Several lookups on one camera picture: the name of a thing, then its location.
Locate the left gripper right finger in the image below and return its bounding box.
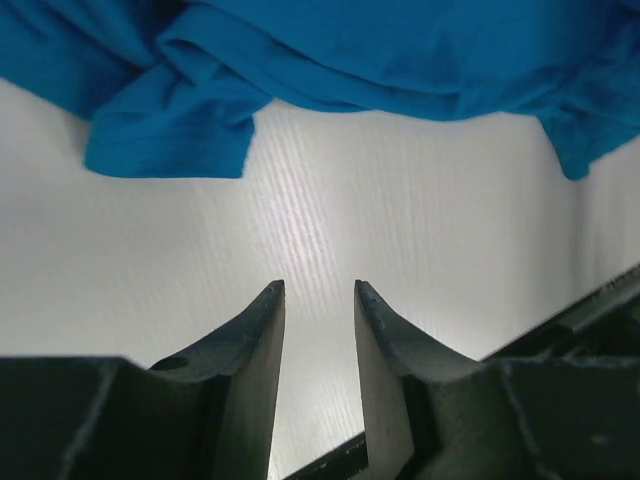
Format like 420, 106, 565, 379
354, 280, 479, 479

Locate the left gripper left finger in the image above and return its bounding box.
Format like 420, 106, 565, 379
151, 280, 285, 479

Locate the blue t shirt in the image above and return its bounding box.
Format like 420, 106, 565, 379
1, 1, 639, 180

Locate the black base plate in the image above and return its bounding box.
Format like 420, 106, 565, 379
297, 269, 639, 479

